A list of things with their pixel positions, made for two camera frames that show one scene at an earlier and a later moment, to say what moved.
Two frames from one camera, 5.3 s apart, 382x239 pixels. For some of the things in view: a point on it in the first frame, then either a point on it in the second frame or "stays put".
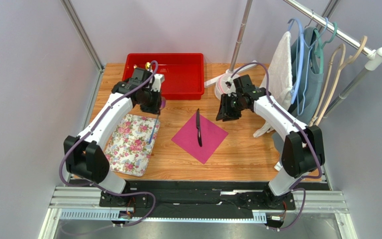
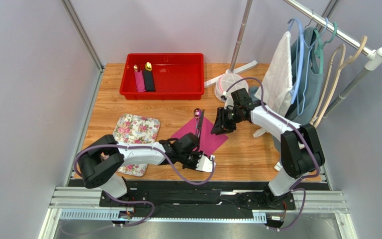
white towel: [280, 79] stays put
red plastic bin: [183, 73] stays put
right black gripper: [228, 108] -> [225, 118]
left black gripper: [154, 108] -> [194, 166]
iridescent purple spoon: [162, 102] -> [197, 113]
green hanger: [319, 53] stays put
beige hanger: [327, 101] stays put
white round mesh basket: [225, 84] stays put
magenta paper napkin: [212, 136] stays put
